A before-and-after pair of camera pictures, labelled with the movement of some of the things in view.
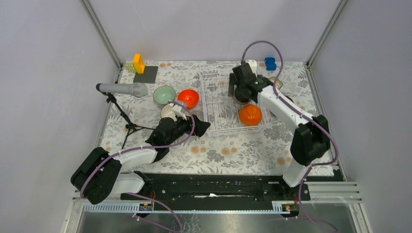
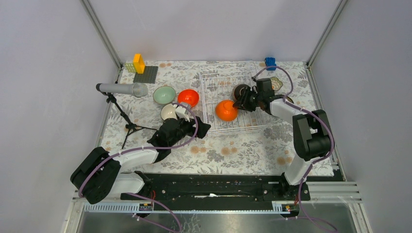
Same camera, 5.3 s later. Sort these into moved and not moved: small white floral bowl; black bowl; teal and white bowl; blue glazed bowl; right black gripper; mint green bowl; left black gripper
Moved: black bowl; right black gripper
Not moved: left black gripper; blue glazed bowl; small white floral bowl; teal and white bowl; mint green bowl
